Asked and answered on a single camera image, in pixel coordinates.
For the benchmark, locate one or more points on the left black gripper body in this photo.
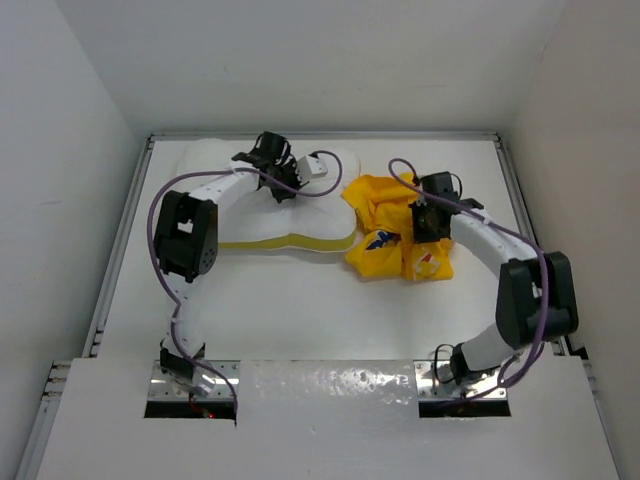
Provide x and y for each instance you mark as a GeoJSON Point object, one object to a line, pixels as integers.
{"type": "Point", "coordinates": [287, 174]}

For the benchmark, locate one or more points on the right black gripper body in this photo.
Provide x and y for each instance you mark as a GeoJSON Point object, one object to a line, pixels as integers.
{"type": "Point", "coordinates": [422, 227]}

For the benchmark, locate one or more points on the yellow pillowcase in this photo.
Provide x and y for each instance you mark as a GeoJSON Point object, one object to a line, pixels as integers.
{"type": "Point", "coordinates": [382, 208]}

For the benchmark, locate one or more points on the white pillow yellow edge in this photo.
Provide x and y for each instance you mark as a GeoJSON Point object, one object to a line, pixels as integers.
{"type": "Point", "coordinates": [324, 224]}

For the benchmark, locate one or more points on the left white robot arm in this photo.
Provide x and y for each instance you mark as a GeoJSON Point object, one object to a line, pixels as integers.
{"type": "Point", "coordinates": [184, 220]}

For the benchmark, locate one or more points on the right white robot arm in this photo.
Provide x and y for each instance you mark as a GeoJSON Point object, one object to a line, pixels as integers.
{"type": "Point", "coordinates": [536, 300]}

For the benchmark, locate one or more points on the white front cover board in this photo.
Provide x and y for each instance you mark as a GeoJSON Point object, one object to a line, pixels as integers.
{"type": "Point", "coordinates": [324, 420]}

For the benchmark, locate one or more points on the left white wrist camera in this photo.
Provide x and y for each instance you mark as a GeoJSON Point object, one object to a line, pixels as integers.
{"type": "Point", "coordinates": [310, 167]}

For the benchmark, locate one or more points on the aluminium table frame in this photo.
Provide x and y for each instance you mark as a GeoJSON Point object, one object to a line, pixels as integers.
{"type": "Point", "coordinates": [281, 306]}

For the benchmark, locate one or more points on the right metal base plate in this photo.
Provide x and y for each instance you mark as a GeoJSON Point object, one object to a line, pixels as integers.
{"type": "Point", "coordinates": [435, 383]}

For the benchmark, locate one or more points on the metal base plate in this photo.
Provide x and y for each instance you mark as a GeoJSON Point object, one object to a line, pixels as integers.
{"type": "Point", "coordinates": [435, 383]}
{"type": "Point", "coordinates": [165, 386]}

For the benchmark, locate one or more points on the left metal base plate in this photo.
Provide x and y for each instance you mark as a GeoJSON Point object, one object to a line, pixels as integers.
{"type": "Point", "coordinates": [165, 386]}

